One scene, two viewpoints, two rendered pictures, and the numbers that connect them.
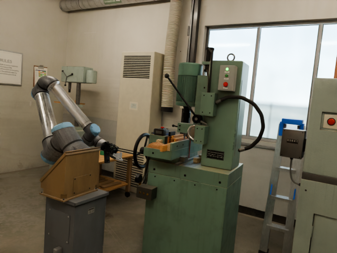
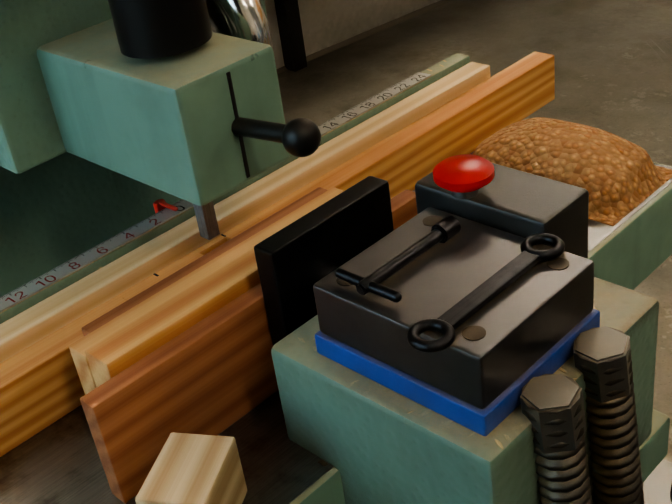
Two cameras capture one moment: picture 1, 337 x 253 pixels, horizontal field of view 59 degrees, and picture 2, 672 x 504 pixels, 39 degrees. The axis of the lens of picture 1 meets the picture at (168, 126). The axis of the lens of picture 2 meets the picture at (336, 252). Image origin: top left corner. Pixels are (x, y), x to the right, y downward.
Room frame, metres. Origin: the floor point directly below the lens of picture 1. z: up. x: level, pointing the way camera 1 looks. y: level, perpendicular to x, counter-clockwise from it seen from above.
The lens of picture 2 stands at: (2.64, 0.14, 1.24)
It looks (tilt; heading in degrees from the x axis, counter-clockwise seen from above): 31 degrees down; 203
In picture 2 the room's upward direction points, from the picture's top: 8 degrees counter-clockwise
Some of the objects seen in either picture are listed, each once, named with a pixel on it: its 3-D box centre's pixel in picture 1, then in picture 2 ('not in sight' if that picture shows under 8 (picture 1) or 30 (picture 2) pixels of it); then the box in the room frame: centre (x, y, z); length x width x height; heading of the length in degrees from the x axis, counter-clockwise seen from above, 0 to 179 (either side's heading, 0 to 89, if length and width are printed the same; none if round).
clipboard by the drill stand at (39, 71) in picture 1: (41, 76); not in sight; (4.48, 1.97, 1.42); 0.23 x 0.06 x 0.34; 149
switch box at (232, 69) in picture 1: (227, 78); not in sight; (1.92, -0.35, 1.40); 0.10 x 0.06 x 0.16; 64
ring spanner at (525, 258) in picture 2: not in sight; (489, 288); (2.30, 0.07, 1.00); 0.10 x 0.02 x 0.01; 154
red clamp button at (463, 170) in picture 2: not in sight; (463, 172); (2.23, 0.04, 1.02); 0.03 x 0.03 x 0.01
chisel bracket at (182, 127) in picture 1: (187, 129); (166, 112); (2.18, -0.14, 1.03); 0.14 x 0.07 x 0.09; 64
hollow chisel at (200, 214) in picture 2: not in sight; (202, 200); (2.19, -0.13, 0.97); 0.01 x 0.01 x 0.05; 64
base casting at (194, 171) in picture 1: (197, 167); not in sight; (2.13, -0.24, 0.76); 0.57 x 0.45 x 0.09; 64
